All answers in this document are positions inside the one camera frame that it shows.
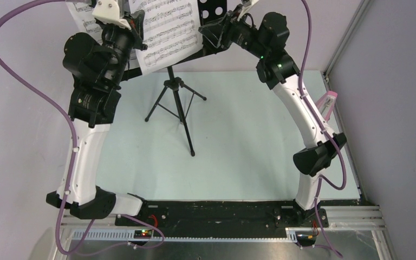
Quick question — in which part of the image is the black perforated music stand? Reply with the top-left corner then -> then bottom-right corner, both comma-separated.
134,1 -> 227,156

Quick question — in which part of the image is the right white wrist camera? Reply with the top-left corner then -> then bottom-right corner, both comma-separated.
235,0 -> 259,19

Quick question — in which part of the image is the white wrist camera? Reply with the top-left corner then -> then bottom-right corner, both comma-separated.
88,0 -> 131,30
235,0 -> 259,19

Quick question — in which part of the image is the white sheet music page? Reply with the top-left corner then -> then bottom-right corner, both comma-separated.
129,0 -> 203,75
66,1 -> 142,69

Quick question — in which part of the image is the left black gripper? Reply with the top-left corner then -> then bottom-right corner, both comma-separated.
100,9 -> 147,88

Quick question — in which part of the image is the pink metronome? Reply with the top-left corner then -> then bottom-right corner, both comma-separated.
315,91 -> 338,121

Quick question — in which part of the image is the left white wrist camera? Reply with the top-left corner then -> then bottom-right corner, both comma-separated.
88,0 -> 131,30

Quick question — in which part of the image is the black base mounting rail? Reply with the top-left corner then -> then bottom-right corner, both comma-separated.
114,199 -> 331,241

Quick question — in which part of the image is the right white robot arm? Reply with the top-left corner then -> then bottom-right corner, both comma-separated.
198,11 -> 347,226

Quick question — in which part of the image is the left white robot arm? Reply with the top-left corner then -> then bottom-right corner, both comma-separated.
46,10 -> 150,226

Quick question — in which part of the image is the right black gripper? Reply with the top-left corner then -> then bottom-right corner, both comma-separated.
198,4 -> 268,60

